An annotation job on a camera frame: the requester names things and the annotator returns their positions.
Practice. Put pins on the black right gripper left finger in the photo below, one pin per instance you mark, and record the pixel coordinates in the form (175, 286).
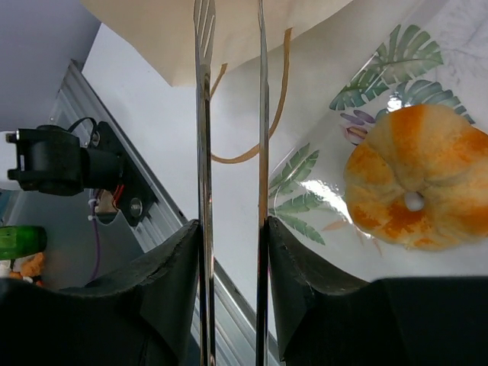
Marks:
(140, 314)

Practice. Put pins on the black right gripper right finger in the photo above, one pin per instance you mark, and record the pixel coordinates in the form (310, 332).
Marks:
(325, 316)

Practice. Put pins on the twisted croissant bread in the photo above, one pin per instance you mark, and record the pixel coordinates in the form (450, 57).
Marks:
(419, 179)

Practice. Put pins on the beige paper bag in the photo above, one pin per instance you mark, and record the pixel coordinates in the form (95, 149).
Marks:
(172, 35)

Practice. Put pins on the metal kitchen tongs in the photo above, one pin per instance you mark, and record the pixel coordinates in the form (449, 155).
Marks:
(204, 190)

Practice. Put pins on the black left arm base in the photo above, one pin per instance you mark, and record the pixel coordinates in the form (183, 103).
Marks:
(52, 160)

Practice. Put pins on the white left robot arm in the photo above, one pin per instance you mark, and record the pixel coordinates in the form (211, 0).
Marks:
(8, 161)

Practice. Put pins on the green bottle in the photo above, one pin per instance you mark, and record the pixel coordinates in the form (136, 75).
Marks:
(20, 241)

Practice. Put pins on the floral leaf print tray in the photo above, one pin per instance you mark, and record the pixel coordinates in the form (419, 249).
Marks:
(436, 56)

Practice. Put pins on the aluminium front rail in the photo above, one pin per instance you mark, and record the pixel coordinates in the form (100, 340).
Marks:
(234, 318)

